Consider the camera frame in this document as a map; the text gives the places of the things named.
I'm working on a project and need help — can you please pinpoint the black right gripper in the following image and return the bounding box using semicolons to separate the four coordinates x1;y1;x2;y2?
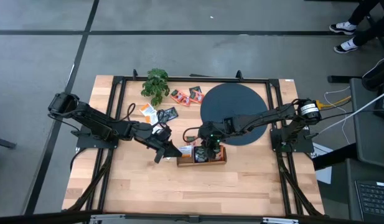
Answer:
197;122;227;160

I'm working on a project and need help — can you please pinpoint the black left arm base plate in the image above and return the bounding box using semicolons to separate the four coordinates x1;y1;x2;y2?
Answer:
75;129;120;149

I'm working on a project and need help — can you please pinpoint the dark laptop keyboard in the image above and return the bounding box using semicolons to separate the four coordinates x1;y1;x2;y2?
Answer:
355;179;384;220

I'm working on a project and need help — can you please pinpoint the person's shoe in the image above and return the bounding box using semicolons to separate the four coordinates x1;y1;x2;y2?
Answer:
333;37;359;54
329;21;357;36

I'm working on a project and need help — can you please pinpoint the black aluminium table frame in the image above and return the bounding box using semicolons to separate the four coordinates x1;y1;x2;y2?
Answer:
62;68;325;217

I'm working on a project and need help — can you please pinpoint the thin black cable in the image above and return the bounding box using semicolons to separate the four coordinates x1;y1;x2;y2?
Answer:
321;108;384;121

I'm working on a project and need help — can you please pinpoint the yellow extension cable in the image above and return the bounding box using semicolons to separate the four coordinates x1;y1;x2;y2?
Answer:
316;96;352;110

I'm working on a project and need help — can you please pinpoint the grey desk with laptop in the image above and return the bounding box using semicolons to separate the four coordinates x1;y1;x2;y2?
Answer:
316;157;384;224

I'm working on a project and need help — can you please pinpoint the wooden three-compartment tray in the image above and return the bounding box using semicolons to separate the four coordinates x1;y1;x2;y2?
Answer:
176;145;227;168

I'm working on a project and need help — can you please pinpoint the white sheet on floor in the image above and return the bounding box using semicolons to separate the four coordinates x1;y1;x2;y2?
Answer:
311;142;333;185

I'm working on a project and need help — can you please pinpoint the grey side desk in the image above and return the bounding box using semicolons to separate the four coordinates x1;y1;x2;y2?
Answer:
349;77;384;169

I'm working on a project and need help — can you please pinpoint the thick white cable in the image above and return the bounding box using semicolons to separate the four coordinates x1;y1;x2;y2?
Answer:
316;89;384;135

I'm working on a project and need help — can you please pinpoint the small green potted plant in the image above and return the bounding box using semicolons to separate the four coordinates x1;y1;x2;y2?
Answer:
140;68;171;107

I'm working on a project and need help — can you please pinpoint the silver metal bracket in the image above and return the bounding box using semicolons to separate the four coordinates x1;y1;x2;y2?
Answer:
89;213;126;224
261;217;300;224

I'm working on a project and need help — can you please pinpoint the black bag with white trim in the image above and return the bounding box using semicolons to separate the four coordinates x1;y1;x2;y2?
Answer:
362;54;384;93

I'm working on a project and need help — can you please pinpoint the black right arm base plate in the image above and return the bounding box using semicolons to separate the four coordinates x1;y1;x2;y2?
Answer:
270;127;315;154

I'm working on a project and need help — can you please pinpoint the black front crossbar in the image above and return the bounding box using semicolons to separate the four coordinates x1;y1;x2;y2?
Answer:
0;210;363;224

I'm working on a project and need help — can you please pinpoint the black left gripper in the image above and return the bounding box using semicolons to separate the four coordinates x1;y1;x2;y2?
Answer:
130;122;184;164

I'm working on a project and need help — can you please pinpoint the dark blue round mat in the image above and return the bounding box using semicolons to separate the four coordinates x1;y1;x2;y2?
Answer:
200;82;269;146

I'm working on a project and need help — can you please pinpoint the person's leg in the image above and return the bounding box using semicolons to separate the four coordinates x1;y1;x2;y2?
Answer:
353;17;384;47
348;0;381;27

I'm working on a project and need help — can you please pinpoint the black desk foot bar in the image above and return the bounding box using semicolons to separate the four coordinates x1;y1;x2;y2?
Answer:
312;142;358;171
327;75;364;84

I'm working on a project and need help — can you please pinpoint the black stand foot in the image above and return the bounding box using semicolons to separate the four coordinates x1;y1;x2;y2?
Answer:
0;136;17;151

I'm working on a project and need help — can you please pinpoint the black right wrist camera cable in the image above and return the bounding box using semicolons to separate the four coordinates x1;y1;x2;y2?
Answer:
182;126;205;144

